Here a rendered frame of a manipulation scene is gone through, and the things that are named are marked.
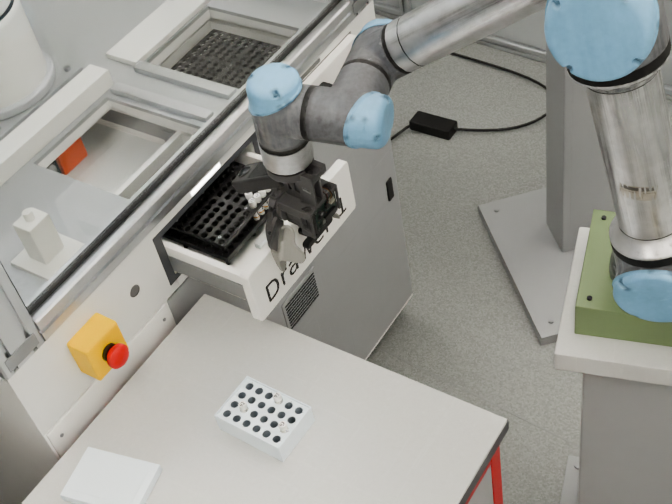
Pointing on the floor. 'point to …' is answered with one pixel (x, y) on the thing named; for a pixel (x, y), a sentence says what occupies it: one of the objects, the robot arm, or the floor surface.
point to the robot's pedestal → (616, 411)
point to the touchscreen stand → (552, 206)
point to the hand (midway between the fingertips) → (298, 243)
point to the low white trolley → (128, 438)
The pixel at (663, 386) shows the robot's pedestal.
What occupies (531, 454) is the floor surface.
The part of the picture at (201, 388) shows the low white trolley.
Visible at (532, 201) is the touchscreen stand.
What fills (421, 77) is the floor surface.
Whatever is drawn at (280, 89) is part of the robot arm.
